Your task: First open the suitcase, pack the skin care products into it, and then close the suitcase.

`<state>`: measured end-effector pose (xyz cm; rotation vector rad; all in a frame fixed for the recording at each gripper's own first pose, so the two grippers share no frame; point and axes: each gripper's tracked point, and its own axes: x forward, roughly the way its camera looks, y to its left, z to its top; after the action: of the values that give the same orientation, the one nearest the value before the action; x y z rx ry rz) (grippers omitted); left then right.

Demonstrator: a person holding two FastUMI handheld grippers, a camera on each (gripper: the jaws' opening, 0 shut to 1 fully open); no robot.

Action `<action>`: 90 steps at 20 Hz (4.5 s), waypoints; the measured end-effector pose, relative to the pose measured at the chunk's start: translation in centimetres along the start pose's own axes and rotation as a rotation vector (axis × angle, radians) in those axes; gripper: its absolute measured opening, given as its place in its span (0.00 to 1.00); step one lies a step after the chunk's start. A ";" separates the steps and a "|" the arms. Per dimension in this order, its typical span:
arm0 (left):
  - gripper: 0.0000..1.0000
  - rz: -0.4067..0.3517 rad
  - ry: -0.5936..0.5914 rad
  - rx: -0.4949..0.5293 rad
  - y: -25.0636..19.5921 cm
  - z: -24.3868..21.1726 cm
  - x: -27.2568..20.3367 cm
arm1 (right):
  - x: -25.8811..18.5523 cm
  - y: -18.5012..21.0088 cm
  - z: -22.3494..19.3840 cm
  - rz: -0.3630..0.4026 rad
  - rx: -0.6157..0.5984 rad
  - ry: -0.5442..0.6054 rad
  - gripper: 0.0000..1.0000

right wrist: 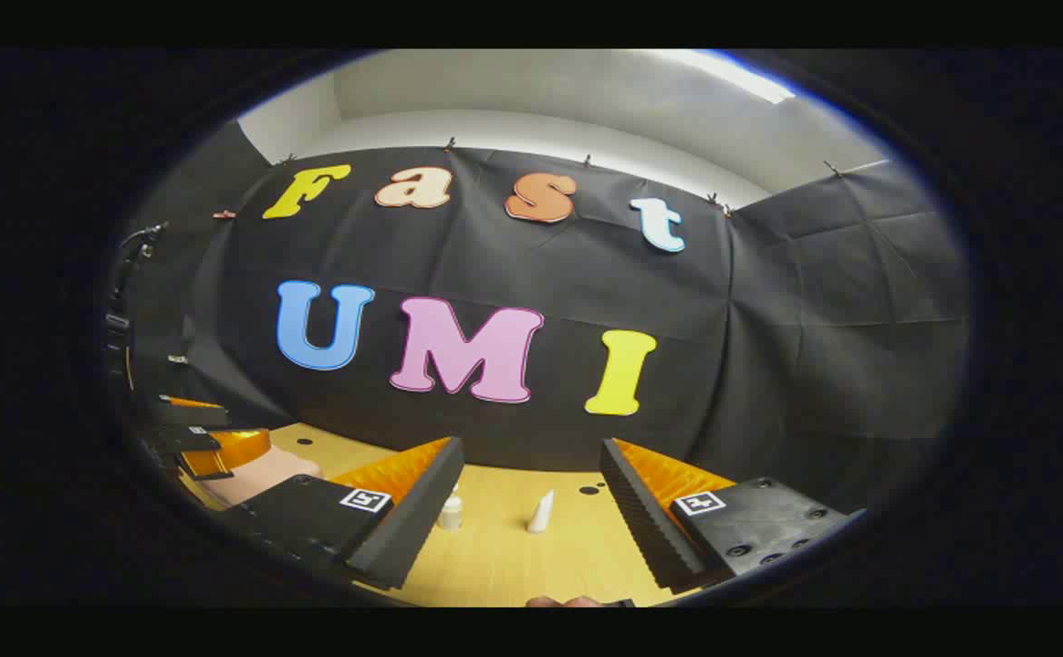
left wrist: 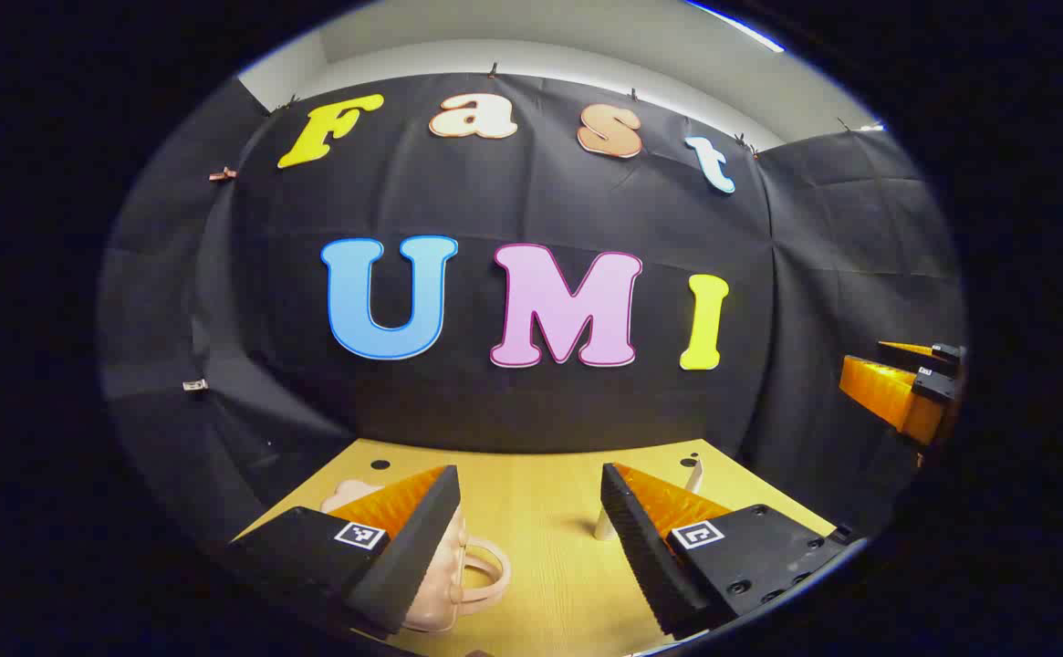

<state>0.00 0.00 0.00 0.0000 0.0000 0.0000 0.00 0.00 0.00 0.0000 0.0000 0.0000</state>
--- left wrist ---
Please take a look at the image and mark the black backdrop cloth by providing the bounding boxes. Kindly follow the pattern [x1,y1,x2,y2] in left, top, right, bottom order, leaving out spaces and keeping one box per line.
[98,71,968,548]

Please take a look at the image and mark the pink suitcase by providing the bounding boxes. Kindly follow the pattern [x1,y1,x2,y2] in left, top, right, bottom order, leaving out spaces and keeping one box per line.
[319,479,512,633]

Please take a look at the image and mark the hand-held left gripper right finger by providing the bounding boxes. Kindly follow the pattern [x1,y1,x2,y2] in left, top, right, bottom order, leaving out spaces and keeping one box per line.
[600,462,860,640]

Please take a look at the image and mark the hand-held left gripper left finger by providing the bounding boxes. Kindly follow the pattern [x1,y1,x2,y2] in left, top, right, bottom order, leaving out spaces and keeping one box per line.
[225,464,462,637]

